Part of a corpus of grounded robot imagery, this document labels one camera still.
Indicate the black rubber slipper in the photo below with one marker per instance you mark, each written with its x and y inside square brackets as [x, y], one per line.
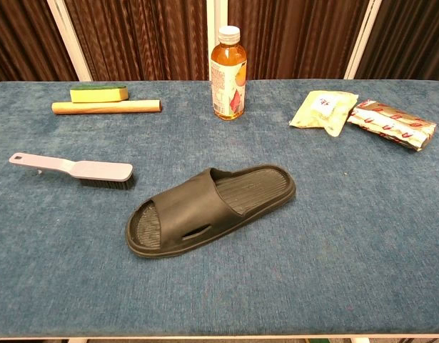
[190, 205]

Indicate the lilac scrub brush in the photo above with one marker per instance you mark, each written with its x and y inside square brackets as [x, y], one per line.
[98, 169]

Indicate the orange drink bottle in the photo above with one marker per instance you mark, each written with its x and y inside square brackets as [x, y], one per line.
[228, 85]

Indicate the yellow snack packet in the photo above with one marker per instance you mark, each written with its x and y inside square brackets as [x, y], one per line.
[319, 110]

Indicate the blue table cloth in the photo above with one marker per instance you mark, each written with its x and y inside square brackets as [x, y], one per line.
[312, 250]

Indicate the wooden round stick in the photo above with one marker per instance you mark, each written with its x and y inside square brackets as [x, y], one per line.
[105, 107]

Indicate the yellow green sponge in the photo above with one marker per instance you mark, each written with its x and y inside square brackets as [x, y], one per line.
[98, 94]

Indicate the brown pleated curtain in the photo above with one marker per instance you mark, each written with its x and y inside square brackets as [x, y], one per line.
[140, 39]

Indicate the silver red snack packet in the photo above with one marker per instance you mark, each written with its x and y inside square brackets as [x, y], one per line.
[394, 125]

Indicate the white frame post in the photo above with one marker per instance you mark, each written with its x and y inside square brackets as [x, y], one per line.
[71, 39]
[362, 39]
[213, 21]

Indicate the white table frame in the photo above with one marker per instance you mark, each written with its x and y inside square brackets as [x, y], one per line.
[219, 338]

